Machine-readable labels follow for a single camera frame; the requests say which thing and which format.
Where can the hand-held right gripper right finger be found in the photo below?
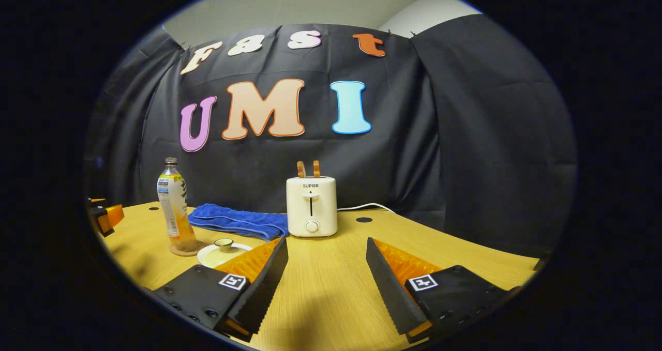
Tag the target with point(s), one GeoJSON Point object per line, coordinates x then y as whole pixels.
{"type": "Point", "coordinates": [390, 289]}

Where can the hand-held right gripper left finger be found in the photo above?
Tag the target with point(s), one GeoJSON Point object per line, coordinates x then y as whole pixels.
{"type": "Point", "coordinates": [266, 289]}

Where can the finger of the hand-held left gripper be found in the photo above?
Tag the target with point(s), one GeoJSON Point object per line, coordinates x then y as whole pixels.
{"type": "Point", "coordinates": [114, 216]}

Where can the clear labelled water bottle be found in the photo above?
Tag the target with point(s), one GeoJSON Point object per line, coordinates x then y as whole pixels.
{"type": "Point", "coordinates": [173, 206]}

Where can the cream teacup lid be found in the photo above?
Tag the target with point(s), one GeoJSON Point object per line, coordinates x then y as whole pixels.
{"type": "Point", "coordinates": [224, 244]}

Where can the cream teacup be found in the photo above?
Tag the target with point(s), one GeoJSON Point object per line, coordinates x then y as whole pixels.
{"type": "Point", "coordinates": [200, 258]}

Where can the round brown coaster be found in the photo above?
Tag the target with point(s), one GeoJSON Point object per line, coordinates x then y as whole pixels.
{"type": "Point", "coordinates": [178, 252]}

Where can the blue towel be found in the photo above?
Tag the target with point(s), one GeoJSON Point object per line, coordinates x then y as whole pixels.
{"type": "Point", "coordinates": [238, 220]}

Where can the cream toaster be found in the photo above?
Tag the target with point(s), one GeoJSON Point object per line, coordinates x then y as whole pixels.
{"type": "Point", "coordinates": [311, 206]}

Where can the bread slice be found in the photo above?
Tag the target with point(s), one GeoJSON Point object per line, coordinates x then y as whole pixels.
{"type": "Point", "coordinates": [301, 170]}
{"type": "Point", "coordinates": [316, 169]}

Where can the black backdrop cloth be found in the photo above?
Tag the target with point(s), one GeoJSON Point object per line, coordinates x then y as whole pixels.
{"type": "Point", "coordinates": [465, 134]}

